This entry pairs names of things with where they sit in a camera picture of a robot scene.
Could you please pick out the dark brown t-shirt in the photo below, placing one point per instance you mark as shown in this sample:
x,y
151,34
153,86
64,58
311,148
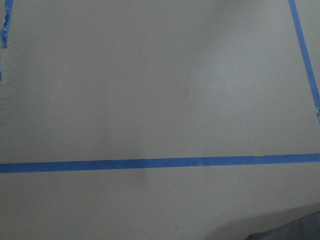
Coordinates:
x,y
304,228

